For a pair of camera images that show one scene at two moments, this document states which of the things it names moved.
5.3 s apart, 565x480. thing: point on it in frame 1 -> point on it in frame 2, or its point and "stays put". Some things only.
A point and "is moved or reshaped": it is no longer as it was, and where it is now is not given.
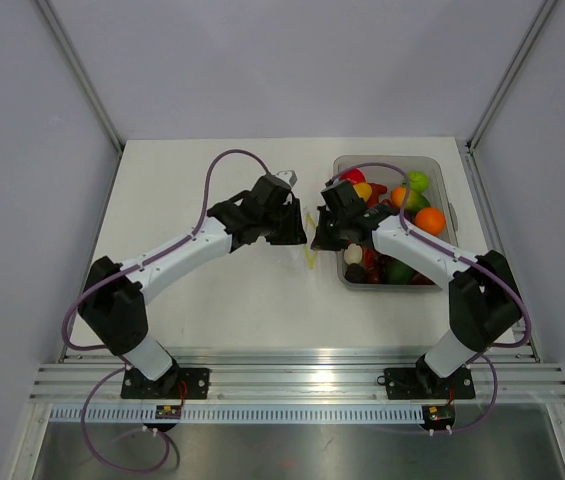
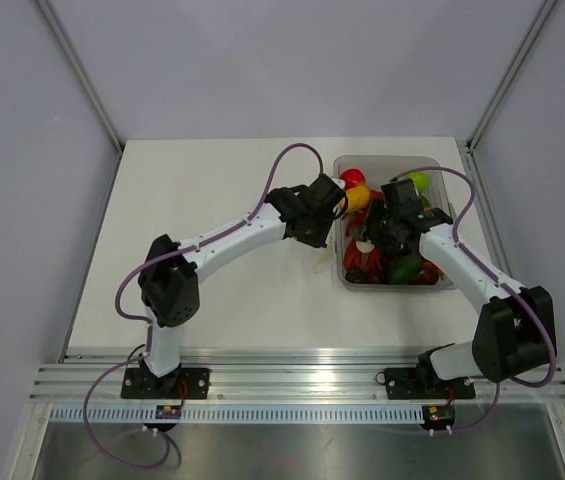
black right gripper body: x=330 y=232 -> x=380 y=228
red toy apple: x=355 y=175 stays put
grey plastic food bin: x=416 y=186 stays put
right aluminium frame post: x=546 y=10 stays put
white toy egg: x=354 y=254 is moved or reshaped
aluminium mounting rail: x=302 y=375 stays put
